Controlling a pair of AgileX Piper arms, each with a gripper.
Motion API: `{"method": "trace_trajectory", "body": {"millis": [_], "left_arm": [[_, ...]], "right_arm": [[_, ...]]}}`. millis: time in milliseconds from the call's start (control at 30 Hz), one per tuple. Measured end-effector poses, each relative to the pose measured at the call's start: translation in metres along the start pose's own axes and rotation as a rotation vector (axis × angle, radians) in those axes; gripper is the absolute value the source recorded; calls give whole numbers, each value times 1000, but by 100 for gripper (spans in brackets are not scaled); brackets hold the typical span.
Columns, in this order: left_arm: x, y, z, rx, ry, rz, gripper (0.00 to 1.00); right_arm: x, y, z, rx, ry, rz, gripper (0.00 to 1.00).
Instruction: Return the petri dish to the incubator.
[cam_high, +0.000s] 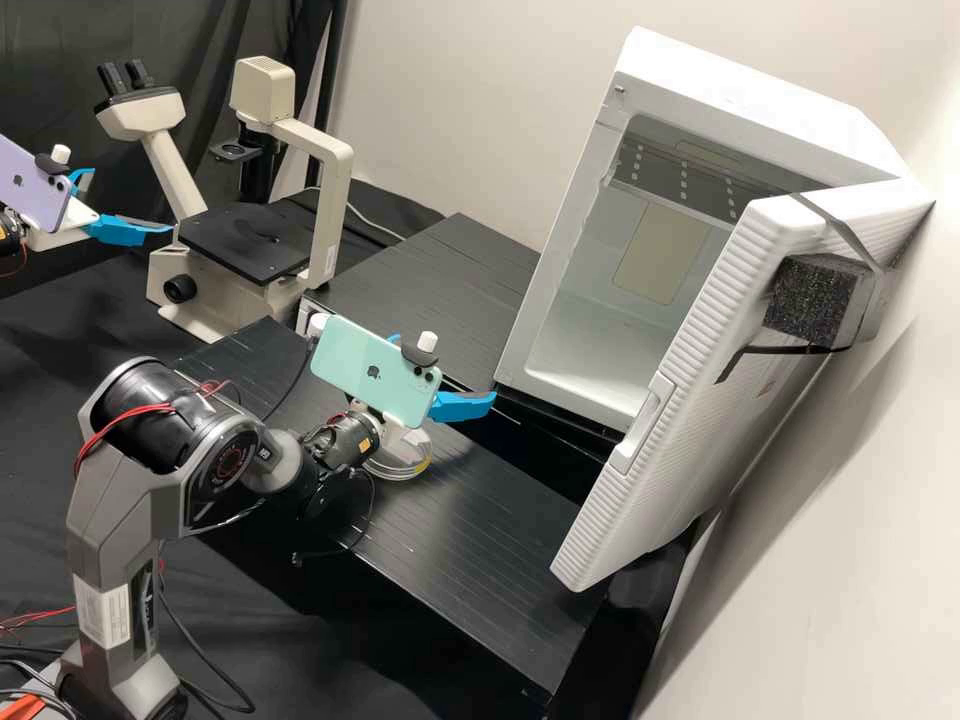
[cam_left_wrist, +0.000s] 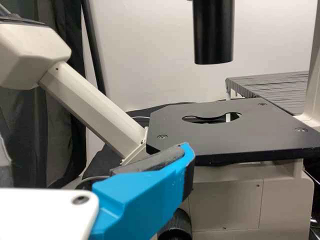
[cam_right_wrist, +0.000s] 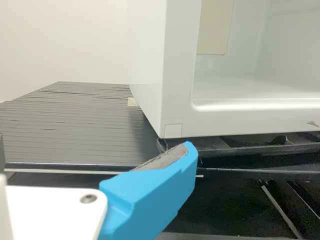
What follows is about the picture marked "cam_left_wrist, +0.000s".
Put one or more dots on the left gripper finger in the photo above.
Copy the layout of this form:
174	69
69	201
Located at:
145	195

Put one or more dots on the cream microscope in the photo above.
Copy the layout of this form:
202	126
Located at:
225	135

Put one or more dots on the black platform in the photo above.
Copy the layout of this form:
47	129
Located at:
275	87

